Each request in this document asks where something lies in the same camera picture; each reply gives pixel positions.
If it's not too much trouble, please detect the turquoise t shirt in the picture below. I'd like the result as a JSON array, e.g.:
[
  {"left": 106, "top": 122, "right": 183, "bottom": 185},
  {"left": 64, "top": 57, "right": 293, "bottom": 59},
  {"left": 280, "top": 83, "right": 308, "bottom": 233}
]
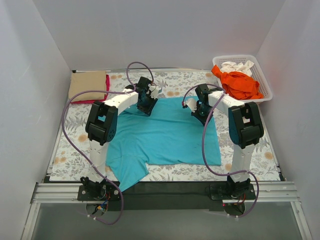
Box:
[{"left": 106, "top": 97, "right": 206, "bottom": 191}]

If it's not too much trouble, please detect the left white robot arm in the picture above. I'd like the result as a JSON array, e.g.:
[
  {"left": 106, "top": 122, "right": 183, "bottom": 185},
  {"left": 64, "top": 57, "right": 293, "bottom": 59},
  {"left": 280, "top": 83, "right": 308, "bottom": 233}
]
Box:
[{"left": 80, "top": 77, "right": 162, "bottom": 200}]

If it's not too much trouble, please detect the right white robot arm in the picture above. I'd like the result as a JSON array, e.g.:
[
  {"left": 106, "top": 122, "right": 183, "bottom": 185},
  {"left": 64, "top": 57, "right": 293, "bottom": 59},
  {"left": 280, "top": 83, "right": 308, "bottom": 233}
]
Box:
[{"left": 184, "top": 83, "right": 264, "bottom": 200}]

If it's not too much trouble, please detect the floral table mat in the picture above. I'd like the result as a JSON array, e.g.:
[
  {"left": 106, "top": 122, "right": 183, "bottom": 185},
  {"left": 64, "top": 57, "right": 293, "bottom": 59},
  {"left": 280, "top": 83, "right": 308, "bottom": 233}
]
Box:
[{"left": 47, "top": 69, "right": 280, "bottom": 182}]

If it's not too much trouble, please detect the orange t shirt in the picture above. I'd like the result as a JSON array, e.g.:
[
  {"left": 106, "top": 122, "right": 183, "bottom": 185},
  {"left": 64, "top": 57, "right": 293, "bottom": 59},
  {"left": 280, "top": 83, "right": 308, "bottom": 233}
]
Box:
[{"left": 211, "top": 65, "right": 264, "bottom": 100}]

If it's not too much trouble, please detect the folded magenta t shirt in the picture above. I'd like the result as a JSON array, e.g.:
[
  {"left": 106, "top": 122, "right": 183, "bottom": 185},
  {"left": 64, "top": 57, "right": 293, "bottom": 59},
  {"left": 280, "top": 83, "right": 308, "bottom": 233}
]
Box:
[{"left": 71, "top": 74, "right": 110, "bottom": 105}]

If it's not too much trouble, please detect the white t shirt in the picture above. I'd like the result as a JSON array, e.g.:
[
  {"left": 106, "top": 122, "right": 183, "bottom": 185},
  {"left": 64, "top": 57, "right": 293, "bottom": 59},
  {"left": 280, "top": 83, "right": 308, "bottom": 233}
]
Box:
[{"left": 220, "top": 60, "right": 255, "bottom": 77}]

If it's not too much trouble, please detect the white plastic basket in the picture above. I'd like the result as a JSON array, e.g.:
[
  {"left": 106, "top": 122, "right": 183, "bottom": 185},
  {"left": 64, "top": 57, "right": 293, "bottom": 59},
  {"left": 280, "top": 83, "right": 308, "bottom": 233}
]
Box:
[{"left": 212, "top": 54, "right": 273, "bottom": 104}]

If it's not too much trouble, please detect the folded tan t shirt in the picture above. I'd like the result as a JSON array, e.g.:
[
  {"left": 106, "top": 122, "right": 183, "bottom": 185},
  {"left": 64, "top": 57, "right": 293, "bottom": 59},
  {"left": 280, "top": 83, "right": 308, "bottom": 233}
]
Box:
[{"left": 68, "top": 70, "right": 107, "bottom": 103}]

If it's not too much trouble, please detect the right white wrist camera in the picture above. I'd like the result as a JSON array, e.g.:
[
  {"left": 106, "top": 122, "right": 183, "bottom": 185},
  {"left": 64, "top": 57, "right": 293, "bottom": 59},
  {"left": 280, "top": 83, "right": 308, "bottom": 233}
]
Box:
[{"left": 182, "top": 98, "right": 198, "bottom": 113}]

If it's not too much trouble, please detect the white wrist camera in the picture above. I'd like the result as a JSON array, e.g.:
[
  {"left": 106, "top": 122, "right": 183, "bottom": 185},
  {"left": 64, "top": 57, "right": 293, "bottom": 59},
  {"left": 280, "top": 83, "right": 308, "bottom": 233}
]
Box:
[
  {"left": 182, "top": 98, "right": 198, "bottom": 113},
  {"left": 149, "top": 85, "right": 162, "bottom": 99}
]

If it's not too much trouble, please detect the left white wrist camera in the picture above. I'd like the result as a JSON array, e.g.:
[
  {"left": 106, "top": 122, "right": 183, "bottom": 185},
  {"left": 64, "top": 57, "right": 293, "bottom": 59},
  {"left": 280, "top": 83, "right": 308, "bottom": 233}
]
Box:
[{"left": 149, "top": 85, "right": 162, "bottom": 99}]

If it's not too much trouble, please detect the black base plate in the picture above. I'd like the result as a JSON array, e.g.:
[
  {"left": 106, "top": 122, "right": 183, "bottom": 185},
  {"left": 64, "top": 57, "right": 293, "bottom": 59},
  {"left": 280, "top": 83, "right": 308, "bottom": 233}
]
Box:
[{"left": 77, "top": 180, "right": 256, "bottom": 214}]

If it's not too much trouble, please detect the aluminium frame rail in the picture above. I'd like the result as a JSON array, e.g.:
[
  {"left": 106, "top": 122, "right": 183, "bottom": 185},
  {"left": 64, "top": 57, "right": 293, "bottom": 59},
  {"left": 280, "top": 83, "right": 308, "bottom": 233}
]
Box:
[{"left": 31, "top": 181, "right": 300, "bottom": 203}]

